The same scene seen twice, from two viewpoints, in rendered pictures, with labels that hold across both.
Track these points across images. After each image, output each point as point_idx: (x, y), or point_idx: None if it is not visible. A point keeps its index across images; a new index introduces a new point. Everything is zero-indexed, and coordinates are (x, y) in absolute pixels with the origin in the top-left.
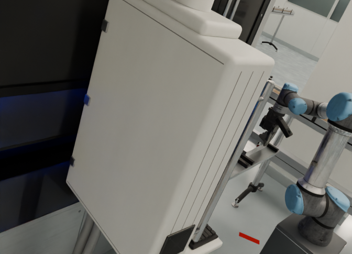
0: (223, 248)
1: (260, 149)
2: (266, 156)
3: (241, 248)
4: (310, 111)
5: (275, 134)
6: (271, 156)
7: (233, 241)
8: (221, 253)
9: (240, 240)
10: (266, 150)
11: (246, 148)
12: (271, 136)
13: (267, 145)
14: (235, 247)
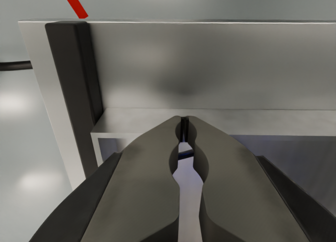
0: (135, 15)
1: (215, 111)
2: (245, 35)
3: None
4: None
5: (66, 200)
6: (166, 20)
7: (107, 15)
8: (145, 10)
9: (94, 8)
10: (154, 86)
11: (300, 156)
12: (204, 188)
13: (99, 111)
14: (113, 3)
